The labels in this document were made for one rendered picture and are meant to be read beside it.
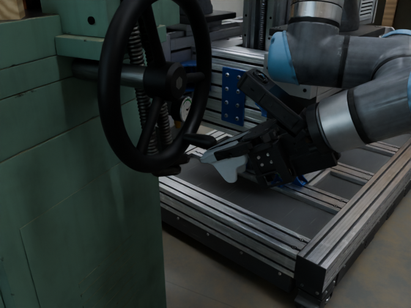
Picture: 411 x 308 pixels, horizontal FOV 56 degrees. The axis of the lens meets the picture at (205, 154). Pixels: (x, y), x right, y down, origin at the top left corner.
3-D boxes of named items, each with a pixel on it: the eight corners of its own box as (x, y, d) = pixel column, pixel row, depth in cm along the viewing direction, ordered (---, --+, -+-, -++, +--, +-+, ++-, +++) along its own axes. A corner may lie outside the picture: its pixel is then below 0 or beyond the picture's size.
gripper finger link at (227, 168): (205, 193, 63) (254, 179, 57) (189, 161, 62) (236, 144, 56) (214, 184, 65) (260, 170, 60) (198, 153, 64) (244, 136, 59)
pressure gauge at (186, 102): (181, 134, 91) (180, 101, 88) (167, 131, 93) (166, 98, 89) (194, 124, 96) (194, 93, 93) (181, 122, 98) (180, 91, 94)
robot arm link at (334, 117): (342, 98, 46) (352, 81, 53) (307, 111, 49) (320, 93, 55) (366, 153, 47) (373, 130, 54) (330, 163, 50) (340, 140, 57)
